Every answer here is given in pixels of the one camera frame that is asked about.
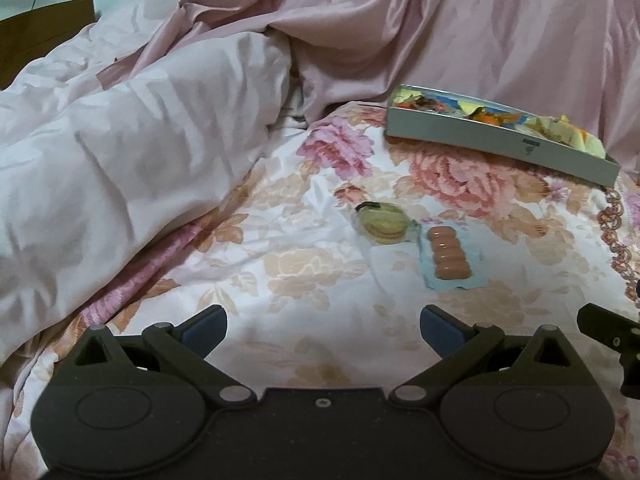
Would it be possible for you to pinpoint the pale pink quilt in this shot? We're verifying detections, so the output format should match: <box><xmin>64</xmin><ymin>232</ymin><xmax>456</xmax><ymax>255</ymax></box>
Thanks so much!
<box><xmin>0</xmin><ymin>30</ymin><xmax>301</xmax><ymax>361</ymax></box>

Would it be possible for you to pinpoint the clear packet of round cakes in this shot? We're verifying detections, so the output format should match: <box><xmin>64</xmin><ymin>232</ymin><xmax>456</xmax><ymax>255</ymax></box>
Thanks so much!
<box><xmin>354</xmin><ymin>201</ymin><xmax>420</xmax><ymax>247</ymax></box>

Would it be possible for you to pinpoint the brown wooden headboard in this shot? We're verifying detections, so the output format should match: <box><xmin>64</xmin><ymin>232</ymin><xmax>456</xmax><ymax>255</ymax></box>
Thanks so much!
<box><xmin>0</xmin><ymin>0</ymin><xmax>96</xmax><ymax>91</ymax></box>

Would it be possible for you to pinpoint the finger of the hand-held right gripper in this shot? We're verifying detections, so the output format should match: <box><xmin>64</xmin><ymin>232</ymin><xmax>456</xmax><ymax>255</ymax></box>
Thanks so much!
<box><xmin>576</xmin><ymin>302</ymin><xmax>640</xmax><ymax>396</ymax></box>

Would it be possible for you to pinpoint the pink satin duvet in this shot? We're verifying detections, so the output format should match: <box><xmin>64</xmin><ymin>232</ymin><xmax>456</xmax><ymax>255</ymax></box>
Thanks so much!
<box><xmin>97</xmin><ymin>0</ymin><xmax>640</xmax><ymax>181</ymax></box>

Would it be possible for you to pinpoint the floral bedsheet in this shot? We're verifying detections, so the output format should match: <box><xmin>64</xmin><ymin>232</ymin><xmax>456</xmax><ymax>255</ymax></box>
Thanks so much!
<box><xmin>0</xmin><ymin>100</ymin><xmax>640</xmax><ymax>480</ymax></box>

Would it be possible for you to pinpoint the sausage packet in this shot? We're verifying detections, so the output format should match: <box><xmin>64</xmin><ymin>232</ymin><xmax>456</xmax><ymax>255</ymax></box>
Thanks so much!
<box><xmin>417</xmin><ymin>225</ymin><xmax>482</xmax><ymax>291</ymax></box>

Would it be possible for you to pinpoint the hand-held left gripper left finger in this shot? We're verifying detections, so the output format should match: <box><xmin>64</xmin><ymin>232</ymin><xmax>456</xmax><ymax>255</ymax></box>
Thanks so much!
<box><xmin>64</xmin><ymin>305</ymin><xmax>257</xmax><ymax>408</ymax></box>

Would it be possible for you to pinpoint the grey shallow box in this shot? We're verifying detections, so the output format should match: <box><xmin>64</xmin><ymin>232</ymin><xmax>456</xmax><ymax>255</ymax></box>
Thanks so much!
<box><xmin>384</xmin><ymin>84</ymin><xmax>621</xmax><ymax>187</ymax></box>

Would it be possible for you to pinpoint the pale yellow snack packet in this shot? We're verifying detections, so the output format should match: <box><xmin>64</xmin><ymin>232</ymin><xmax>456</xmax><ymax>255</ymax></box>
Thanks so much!
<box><xmin>525</xmin><ymin>115</ymin><xmax>608</xmax><ymax>157</ymax></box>

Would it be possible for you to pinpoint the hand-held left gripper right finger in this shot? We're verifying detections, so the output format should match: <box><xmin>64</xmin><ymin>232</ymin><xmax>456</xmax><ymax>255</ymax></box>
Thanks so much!
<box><xmin>389</xmin><ymin>305</ymin><xmax>583</xmax><ymax>408</ymax></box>

